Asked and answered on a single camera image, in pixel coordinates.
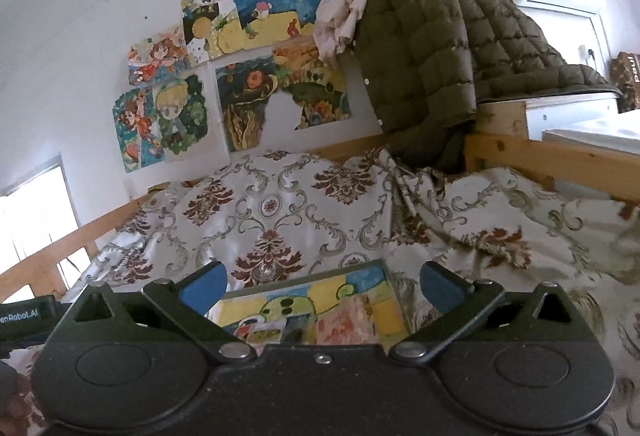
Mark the floral printed blanket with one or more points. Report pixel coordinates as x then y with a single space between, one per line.
300 196

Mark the grey tray with cartoon print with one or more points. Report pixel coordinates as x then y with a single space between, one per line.
360 286

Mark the orange-haired figure wall poster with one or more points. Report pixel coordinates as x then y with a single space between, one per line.
157 58

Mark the brown printed bag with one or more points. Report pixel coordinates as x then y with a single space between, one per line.
627 80

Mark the white cabinet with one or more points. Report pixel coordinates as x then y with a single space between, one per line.
570 113

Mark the white wall socket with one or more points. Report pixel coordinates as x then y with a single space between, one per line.
586 53

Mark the pink floral cloth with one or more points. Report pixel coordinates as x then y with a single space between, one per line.
345 15

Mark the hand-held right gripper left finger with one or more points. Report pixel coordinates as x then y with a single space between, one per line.
202 288

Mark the yellow and black wall poster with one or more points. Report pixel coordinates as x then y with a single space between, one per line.
207 33

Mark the olive quilted jacket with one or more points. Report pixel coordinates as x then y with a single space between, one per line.
440 45

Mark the two-figure wall poster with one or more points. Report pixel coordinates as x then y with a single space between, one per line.
165 120

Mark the torn dark orange wall poster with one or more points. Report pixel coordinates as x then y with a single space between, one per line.
250 90

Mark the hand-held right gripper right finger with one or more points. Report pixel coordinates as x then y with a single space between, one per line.
442 288

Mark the window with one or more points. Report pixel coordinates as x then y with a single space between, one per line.
35 226

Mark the dark blue snack packet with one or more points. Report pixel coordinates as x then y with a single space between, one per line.
295 332

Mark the wooden bed frame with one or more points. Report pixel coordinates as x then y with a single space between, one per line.
525 155

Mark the white board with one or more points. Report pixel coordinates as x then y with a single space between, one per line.
595 135

